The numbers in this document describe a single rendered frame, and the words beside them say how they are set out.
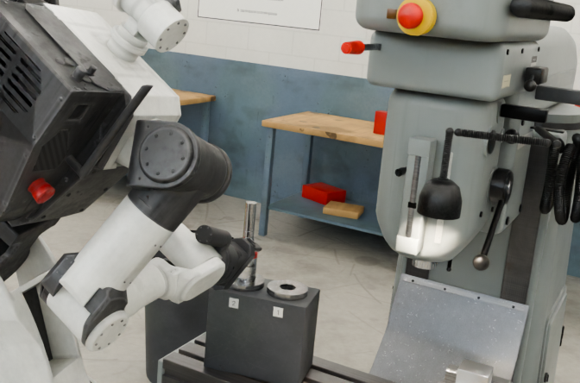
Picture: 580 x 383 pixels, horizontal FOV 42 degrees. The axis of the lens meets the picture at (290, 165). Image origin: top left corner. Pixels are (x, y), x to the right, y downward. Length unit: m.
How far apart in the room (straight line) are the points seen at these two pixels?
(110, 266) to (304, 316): 0.59
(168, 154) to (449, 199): 0.47
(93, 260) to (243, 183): 5.56
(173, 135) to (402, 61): 0.47
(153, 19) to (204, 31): 5.60
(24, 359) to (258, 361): 0.53
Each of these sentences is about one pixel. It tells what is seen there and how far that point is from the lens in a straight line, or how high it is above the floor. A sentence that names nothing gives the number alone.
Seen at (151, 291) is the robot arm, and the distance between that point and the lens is 1.31.
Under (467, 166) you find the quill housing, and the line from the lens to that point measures 1.38.
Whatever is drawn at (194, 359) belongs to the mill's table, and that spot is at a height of 0.96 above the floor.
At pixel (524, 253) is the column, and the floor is 1.24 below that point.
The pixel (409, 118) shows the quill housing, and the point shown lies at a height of 1.58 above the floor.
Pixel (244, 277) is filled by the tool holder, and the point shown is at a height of 1.17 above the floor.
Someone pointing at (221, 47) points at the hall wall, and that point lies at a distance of 6.68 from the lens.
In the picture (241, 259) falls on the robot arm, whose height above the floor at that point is 1.25.
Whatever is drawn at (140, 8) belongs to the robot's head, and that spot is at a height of 1.73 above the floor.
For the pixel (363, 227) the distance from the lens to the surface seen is 5.42.
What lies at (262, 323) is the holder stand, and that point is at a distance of 1.65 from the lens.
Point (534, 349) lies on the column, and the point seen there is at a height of 1.00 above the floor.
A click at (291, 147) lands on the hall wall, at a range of 6.39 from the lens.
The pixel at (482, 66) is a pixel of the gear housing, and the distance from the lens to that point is 1.31.
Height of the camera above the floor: 1.77
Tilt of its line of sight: 12 degrees down
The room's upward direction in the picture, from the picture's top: 5 degrees clockwise
